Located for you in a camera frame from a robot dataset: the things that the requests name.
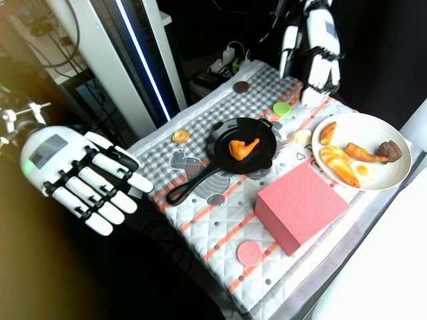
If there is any orange toy chicken leg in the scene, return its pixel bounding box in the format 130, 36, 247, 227
228, 137, 261, 161

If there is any grey checked bear quilt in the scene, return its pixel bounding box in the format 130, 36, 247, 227
128, 59, 414, 314

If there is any orange toy fried dumpling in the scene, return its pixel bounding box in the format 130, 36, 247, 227
319, 121, 338, 146

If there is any black power brick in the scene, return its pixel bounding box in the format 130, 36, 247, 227
193, 71, 221, 89

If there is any green round disc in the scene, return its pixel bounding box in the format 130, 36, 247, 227
272, 101, 292, 118

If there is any grey table cloth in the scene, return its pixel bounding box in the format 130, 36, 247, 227
233, 143, 424, 320

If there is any toy fried egg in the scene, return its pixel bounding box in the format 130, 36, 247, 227
349, 161, 376, 183

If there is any black frying pan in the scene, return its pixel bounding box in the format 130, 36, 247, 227
165, 117, 278, 207

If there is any white round plate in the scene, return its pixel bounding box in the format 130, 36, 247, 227
311, 112, 412, 192

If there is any white power strip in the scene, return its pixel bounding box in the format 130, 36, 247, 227
209, 57, 252, 75

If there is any brown toy fried wing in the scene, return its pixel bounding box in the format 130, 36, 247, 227
344, 142, 390, 164

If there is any white column with blue light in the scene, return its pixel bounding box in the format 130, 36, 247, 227
46, 0, 187, 129

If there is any pink foam block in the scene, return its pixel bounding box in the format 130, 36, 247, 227
254, 162, 351, 257

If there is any white toy garlic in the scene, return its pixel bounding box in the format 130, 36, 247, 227
291, 129, 313, 145

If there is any black cable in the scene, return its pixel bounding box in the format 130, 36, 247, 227
0, 0, 81, 69

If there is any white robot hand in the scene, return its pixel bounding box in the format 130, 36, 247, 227
19, 123, 155, 237
278, 5, 345, 107

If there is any orange striped toy shrimp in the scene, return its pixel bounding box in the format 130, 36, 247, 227
320, 145, 362, 189

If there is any dark brown toy meat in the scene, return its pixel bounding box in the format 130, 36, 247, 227
375, 140, 403, 163

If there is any yellow swirl toy cookie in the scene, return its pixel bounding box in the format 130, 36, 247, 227
171, 129, 191, 145

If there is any pink round disc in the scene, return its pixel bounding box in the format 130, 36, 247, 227
236, 241, 262, 267

